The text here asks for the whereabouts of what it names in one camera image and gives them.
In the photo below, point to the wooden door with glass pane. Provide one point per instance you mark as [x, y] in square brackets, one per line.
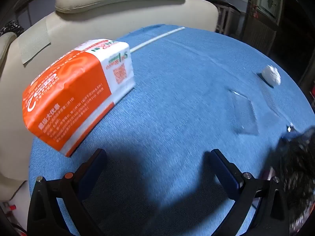
[258, 29]

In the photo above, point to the wooden baby crib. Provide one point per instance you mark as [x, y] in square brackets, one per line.
[226, 17]

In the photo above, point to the blue tablecloth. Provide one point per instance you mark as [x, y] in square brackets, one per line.
[172, 91]

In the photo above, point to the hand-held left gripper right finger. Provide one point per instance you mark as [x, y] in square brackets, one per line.
[225, 174]

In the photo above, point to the cream leather sofa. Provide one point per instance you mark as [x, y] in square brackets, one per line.
[98, 17]

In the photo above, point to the orange white tissue pack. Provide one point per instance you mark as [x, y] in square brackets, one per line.
[66, 95]

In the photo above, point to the white paper ball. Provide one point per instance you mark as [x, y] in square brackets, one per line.
[270, 75]

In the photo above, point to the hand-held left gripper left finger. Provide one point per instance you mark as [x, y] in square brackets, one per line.
[92, 174]

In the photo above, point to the black crinkled plastic bag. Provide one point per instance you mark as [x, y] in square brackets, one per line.
[300, 167]

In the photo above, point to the clear plastic packaging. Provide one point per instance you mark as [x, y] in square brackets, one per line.
[243, 113]

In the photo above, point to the black floral cloth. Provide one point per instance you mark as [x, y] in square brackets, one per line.
[11, 27]

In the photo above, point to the thin white strip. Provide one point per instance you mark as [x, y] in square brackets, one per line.
[157, 38]

